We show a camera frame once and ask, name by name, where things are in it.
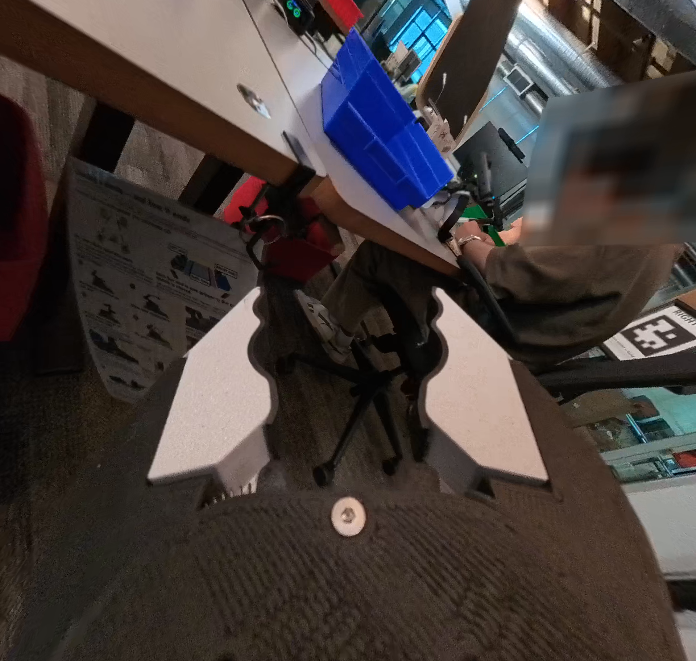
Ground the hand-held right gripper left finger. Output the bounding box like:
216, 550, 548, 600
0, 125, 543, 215
147, 286, 279, 493

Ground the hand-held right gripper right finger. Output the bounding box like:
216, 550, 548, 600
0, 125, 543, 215
417, 286, 550, 498

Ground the black desk clamp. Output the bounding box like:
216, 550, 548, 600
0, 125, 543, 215
239, 165, 317, 270

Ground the round metal desk grommet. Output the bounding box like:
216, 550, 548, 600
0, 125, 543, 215
237, 84, 272, 120

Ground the light grey desk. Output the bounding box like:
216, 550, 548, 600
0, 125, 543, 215
0, 0, 468, 278

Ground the black office chair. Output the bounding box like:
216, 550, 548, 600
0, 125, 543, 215
277, 253, 696, 488

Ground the white illustrated instruction poster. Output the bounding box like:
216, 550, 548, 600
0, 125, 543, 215
68, 158, 257, 403

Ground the small red hanging bin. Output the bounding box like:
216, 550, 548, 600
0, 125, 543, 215
264, 198, 344, 282

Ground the green plastic part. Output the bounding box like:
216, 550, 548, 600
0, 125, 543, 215
459, 204, 508, 247

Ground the black and white printed tag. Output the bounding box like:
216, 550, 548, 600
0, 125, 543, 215
602, 305, 696, 363

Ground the black monitor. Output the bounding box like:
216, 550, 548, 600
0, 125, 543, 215
453, 122, 529, 221

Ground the red fabric cube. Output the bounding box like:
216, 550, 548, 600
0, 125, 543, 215
0, 96, 50, 341

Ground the blue plastic storage bin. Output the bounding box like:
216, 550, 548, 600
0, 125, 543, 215
321, 26, 456, 211

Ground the curved wooden chair back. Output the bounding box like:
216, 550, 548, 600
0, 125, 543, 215
418, 0, 523, 148

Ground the black device with green lights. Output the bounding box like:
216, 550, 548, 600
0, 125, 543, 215
277, 0, 316, 36

